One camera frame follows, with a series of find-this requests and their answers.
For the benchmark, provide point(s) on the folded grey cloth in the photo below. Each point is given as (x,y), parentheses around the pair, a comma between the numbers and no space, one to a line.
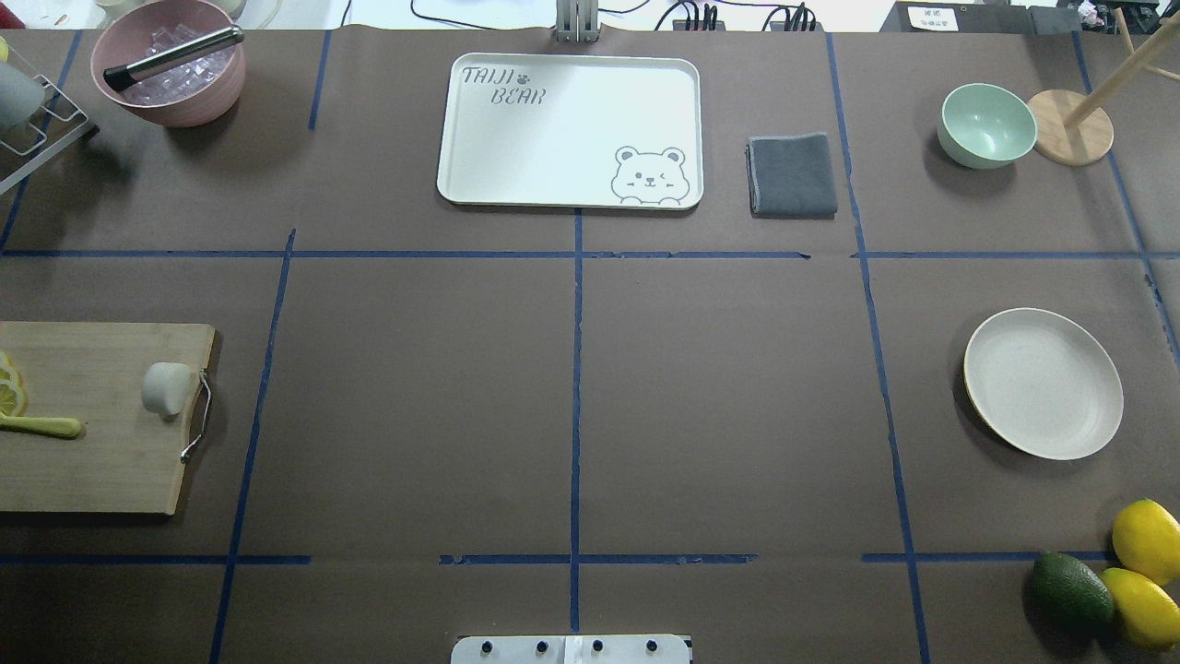
(790,177)

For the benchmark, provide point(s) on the grey metal camera post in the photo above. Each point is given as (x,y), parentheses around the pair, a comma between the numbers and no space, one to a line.
(577,21)

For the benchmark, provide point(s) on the lemon slices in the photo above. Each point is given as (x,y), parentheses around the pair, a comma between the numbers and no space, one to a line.
(13,395)

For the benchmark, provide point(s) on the yellow lemon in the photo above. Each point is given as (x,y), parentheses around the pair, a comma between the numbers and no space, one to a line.
(1145,538)
(1147,616)

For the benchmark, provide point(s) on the lower yellow lemon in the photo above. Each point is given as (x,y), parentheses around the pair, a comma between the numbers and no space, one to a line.
(1147,616)

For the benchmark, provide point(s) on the pink bowl with ice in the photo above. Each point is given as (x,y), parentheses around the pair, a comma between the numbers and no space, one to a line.
(186,95)

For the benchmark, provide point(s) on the upper yellow lemon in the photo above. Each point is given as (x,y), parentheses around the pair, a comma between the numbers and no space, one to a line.
(1145,538)

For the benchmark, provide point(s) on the wooden mug tree stand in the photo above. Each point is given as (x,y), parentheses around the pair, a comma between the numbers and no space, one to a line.
(1073,129)

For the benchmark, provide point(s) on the mint green bowl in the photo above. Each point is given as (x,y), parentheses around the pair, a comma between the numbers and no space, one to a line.
(985,127)

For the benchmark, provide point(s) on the black silver ice tongs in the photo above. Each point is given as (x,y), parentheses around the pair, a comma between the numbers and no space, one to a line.
(122,77)

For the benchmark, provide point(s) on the yellow green knife handle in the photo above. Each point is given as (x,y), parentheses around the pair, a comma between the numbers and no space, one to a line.
(56,427)

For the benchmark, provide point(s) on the green avocado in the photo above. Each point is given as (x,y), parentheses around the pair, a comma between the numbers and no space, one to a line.
(1070,594)

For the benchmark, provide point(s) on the metal dish rack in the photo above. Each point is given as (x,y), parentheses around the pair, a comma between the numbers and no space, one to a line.
(41,119)

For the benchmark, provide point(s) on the cream round plate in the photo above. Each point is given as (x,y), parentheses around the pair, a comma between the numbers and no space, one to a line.
(1043,384)

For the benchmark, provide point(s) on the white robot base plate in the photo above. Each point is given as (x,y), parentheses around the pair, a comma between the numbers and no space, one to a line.
(573,648)

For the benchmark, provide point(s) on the black power strip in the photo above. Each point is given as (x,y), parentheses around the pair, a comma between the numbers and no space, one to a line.
(739,16)

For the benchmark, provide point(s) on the white bear serving tray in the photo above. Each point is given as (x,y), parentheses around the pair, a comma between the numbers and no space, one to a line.
(577,131)

